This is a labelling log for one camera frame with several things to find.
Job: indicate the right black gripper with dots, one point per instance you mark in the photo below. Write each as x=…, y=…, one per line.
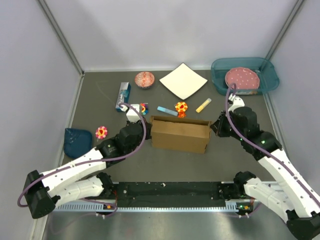
x=217, y=126

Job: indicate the brown cardboard box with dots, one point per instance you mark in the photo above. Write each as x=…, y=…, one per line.
x=180, y=134

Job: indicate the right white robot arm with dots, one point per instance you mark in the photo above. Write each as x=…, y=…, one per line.
x=299, y=204

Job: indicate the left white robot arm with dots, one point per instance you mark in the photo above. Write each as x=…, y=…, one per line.
x=83, y=177

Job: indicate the blue toothpaste box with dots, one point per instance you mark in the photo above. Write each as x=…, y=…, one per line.
x=123, y=95

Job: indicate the red glitter ornament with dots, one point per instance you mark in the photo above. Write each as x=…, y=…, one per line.
x=182, y=114

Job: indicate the orange flower plush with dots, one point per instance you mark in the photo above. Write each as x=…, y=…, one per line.
x=181, y=107

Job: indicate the blue marker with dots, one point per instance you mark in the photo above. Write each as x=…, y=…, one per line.
x=167, y=111

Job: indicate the pink polka dot plate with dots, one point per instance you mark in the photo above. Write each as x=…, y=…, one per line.
x=244, y=78

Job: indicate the white square plate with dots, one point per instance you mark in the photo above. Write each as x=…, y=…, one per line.
x=183, y=81

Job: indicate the teal plastic bin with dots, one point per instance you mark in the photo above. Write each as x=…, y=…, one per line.
x=265, y=70

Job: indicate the rainbow flower plush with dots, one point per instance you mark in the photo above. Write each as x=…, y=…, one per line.
x=144, y=108

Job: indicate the red patterned bowl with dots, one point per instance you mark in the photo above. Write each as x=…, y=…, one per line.
x=144, y=80

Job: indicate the pink flower plush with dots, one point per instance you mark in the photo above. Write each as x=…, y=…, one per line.
x=101, y=132

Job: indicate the dark blue leaf dish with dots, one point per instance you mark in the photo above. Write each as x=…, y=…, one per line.
x=77, y=142

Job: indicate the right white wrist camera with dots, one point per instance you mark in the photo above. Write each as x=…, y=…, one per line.
x=234, y=102

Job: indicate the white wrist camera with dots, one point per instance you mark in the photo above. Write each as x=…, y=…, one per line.
x=131, y=112
x=234, y=102

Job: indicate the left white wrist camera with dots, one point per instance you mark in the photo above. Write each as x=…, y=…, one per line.
x=131, y=112

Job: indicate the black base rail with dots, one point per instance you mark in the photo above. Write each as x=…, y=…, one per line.
x=169, y=194

